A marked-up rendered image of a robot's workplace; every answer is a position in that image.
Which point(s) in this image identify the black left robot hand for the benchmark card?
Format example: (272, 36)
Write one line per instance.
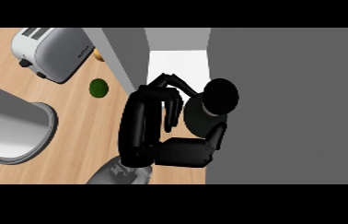
(138, 126)

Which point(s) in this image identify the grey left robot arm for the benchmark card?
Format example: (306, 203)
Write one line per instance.
(119, 174)

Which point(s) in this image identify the light grey cabinet door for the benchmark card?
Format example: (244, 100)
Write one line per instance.
(121, 52)

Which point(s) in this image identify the large dark grey cabinet door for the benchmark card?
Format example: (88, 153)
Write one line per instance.
(290, 104)

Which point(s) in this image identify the green lime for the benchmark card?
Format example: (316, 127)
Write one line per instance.
(99, 88)

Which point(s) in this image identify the orange round fruit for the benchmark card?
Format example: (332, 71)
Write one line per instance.
(98, 55)

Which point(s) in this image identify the grey metal sink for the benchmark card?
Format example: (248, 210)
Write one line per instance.
(23, 132)

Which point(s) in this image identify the silver toaster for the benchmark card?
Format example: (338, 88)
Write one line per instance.
(55, 54)

